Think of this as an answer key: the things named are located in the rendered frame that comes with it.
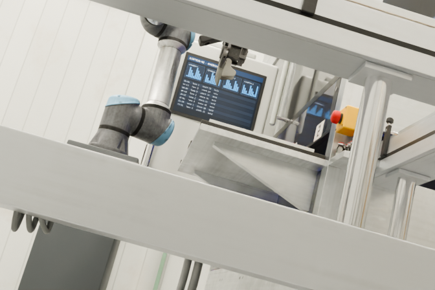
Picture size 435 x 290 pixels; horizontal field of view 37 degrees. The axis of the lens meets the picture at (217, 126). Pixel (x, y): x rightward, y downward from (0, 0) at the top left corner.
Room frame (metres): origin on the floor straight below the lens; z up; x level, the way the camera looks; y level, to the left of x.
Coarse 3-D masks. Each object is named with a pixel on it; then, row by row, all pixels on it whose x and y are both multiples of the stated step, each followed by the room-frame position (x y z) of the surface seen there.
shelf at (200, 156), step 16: (208, 128) 1.86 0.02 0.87; (192, 144) 2.07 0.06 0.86; (208, 144) 2.01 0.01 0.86; (240, 144) 1.91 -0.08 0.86; (256, 144) 1.87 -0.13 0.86; (272, 144) 1.88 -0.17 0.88; (192, 160) 2.29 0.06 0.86; (208, 160) 2.22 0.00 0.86; (224, 160) 2.16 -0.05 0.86; (288, 160) 1.94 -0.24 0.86; (304, 160) 1.89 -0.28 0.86; (320, 160) 1.89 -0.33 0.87; (224, 176) 2.42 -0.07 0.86; (240, 176) 2.35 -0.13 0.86
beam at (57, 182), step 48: (0, 144) 1.02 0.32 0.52; (48, 144) 1.02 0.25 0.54; (0, 192) 1.02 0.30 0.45; (48, 192) 1.02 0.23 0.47; (96, 192) 1.03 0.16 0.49; (144, 192) 1.04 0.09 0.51; (192, 192) 1.04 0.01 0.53; (144, 240) 1.04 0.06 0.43; (192, 240) 1.04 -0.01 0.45; (240, 240) 1.05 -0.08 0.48; (288, 240) 1.06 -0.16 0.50; (336, 240) 1.06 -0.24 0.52; (384, 240) 1.07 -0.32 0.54; (336, 288) 1.07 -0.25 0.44; (384, 288) 1.07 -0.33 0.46; (432, 288) 1.08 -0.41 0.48
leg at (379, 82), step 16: (368, 64) 1.06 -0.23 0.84; (352, 80) 1.13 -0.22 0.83; (368, 80) 1.09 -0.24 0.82; (384, 80) 1.08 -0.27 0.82; (400, 80) 1.08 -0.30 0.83; (368, 96) 1.09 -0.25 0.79; (384, 96) 1.08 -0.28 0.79; (368, 112) 1.09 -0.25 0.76; (384, 112) 1.09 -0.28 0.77; (368, 128) 1.08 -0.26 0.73; (352, 144) 1.10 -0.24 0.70; (368, 144) 1.08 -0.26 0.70; (352, 160) 1.09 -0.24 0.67; (368, 160) 1.08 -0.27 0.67; (352, 176) 1.09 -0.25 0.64; (368, 176) 1.08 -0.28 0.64; (352, 192) 1.09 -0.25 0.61; (368, 192) 1.09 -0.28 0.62; (352, 208) 1.08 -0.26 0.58; (352, 224) 1.08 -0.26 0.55
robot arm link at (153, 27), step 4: (140, 16) 2.29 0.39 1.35; (140, 20) 2.31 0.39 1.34; (144, 20) 2.27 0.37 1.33; (148, 20) 2.25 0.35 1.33; (152, 20) 2.25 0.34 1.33; (144, 24) 2.30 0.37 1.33; (148, 24) 2.28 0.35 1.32; (152, 24) 2.27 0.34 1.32; (156, 24) 2.27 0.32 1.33; (160, 24) 2.28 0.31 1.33; (144, 28) 2.34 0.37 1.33; (148, 28) 2.32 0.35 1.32; (152, 28) 2.31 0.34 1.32; (156, 28) 2.31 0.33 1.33; (160, 28) 2.32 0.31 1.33; (148, 32) 2.35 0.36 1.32; (152, 32) 2.34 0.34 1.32; (156, 32) 2.33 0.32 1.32
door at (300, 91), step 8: (296, 64) 2.80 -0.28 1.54; (296, 72) 2.75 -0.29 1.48; (304, 72) 2.58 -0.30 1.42; (312, 72) 2.43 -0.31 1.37; (296, 80) 2.71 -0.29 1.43; (304, 80) 2.54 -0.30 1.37; (312, 80) 2.40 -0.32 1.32; (296, 88) 2.67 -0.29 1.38; (304, 88) 2.51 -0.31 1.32; (288, 96) 2.81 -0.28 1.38; (296, 96) 2.62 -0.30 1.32; (304, 96) 2.47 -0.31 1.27; (288, 104) 2.77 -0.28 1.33; (296, 104) 2.58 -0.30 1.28; (304, 104) 2.44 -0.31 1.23; (288, 112) 2.73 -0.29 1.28; (296, 112) 2.55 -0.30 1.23; (280, 128) 2.82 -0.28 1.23
